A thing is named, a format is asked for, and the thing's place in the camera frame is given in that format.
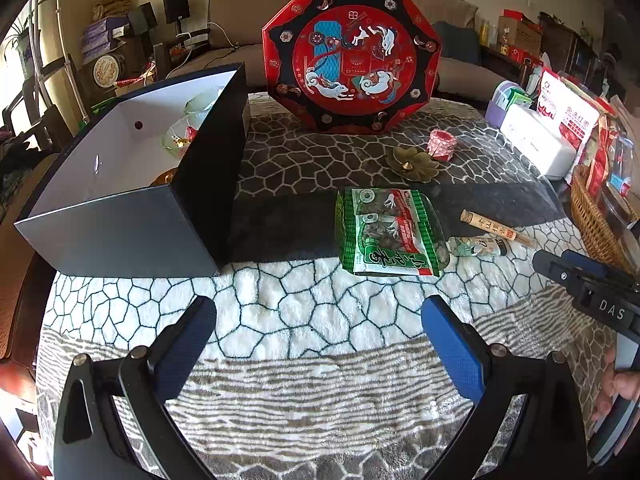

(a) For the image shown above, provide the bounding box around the potted plant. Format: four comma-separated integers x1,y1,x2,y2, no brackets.
4,4,42,67

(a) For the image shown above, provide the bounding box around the blue cushion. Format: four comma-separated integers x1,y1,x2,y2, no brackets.
432,21,482,64

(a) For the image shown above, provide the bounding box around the green snack packet bundle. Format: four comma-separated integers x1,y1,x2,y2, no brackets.
334,186,452,278

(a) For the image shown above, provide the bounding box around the white plastic case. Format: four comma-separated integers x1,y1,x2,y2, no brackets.
500,107,579,181

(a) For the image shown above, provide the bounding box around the brass lotus incense holder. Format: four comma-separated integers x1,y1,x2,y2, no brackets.
385,146,441,182

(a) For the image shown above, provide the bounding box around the clear glass bowl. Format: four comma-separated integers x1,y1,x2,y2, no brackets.
160,114,202,151

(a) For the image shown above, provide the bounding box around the purple storage box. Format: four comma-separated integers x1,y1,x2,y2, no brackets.
486,80,534,129

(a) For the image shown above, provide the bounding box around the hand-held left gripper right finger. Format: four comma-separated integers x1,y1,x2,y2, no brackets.
421,295,588,480

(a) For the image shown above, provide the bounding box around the clear jar blue label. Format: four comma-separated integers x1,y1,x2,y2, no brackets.
607,135,640,197

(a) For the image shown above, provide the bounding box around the red octagonal gift box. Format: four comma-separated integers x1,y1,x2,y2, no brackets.
261,0,444,136

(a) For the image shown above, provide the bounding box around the stack of purple boxes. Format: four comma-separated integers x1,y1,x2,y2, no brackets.
80,16,129,64

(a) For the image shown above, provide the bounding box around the pink mosaic candle holder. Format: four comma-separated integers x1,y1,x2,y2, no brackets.
426,129,457,161

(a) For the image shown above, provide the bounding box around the green glass bowl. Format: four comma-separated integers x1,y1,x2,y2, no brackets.
182,86,226,117

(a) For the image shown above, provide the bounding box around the straw woven bundle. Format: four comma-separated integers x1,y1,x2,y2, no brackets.
92,0,132,21

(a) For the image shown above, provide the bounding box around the round cookie tin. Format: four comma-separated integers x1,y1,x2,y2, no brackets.
92,52,129,92

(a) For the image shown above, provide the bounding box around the dark wooden cabinet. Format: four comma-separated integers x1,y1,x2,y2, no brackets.
542,19,601,87

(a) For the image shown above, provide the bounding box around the red white package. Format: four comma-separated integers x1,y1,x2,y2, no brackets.
537,67,601,150

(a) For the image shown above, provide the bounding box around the wicker basket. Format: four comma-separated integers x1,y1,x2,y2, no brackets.
570,165,640,277

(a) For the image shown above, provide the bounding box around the red striped package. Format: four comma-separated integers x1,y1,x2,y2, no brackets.
584,100,621,197

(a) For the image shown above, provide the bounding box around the dark blue box white interior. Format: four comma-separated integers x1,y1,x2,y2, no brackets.
14,62,249,278

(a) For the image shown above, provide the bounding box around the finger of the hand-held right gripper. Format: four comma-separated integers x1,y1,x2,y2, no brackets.
531,249,609,296
562,249,640,294

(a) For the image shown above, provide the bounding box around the person's right hand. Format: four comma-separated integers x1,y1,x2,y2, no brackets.
591,349,640,422

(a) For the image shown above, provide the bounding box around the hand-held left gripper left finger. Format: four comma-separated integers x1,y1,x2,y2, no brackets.
52,296,217,480

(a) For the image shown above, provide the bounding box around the brown seat chair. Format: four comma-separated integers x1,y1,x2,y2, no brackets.
0,152,62,362

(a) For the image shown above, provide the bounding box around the black speaker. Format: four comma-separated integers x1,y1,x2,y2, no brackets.
163,0,191,24
127,2,159,37

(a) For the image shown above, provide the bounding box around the beige sofa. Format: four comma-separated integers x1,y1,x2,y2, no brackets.
206,0,507,103

